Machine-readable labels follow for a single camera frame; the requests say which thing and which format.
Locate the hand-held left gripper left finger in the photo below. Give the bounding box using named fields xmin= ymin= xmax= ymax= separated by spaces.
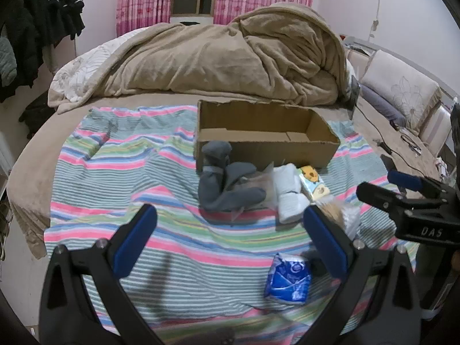
xmin=39 ymin=204 xmax=162 ymax=345

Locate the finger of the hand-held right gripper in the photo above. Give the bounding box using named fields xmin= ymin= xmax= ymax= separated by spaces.
xmin=356 ymin=181 xmax=408 ymax=216
xmin=381 ymin=154 xmax=425 ymax=196

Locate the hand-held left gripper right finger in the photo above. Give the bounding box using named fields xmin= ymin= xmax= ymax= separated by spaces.
xmin=303 ymin=204 xmax=423 ymax=345

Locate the round cotton swab container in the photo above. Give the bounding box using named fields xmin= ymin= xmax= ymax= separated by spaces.
xmin=320 ymin=201 xmax=362 ymax=241

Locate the white towel pack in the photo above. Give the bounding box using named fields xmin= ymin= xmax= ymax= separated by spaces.
xmin=273 ymin=163 xmax=311 ymax=223

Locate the yellow snack packet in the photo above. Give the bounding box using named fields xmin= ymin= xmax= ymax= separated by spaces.
xmin=298 ymin=165 xmax=333 ymax=202

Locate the blue tissue packet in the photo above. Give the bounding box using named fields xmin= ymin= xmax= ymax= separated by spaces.
xmin=263 ymin=252 xmax=313 ymax=304

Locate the clear plastic bag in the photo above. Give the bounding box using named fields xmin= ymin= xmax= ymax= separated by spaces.
xmin=230 ymin=162 xmax=279 ymax=220

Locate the grey socks pair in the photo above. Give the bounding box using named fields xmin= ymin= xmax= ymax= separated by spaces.
xmin=198 ymin=141 xmax=267 ymax=212

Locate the brown cardboard box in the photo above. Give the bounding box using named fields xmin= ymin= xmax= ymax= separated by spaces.
xmin=196 ymin=100 xmax=341 ymax=169

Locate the striped blanket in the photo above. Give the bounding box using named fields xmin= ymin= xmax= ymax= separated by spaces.
xmin=43 ymin=105 xmax=421 ymax=345

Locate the bed headboard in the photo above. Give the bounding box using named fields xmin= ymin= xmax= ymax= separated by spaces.
xmin=340 ymin=34 xmax=460 ymax=159

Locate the grey pillow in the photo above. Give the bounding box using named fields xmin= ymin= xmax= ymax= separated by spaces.
xmin=359 ymin=84 xmax=407 ymax=123

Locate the white floral pillow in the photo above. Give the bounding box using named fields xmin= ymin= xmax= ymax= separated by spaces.
xmin=360 ymin=49 xmax=443 ymax=137

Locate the black tablet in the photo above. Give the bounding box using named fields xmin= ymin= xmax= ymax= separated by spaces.
xmin=347 ymin=75 xmax=361 ymax=120

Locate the beige bed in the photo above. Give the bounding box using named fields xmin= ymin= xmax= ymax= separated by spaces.
xmin=7 ymin=91 xmax=444 ymax=259

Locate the white floral quilt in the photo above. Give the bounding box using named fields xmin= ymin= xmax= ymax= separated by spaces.
xmin=48 ymin=27 xmax=148 ymax=105

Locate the beige fleece duvet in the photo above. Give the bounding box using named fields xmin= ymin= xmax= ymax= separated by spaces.
xmin=48 ymin=2 xmax=351 ymax=108

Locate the black clothes pile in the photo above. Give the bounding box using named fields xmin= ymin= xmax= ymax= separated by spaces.
xmin=0 ymin=0 xmax=86 ymax=103

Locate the black cable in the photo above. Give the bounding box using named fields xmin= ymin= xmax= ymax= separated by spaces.
xmin=354 ymin=104 xmax=442 ymax=180

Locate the white wall cable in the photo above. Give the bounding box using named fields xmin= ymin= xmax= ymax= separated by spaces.
xmin=368 ymin=0 xmax=383 ymax=40

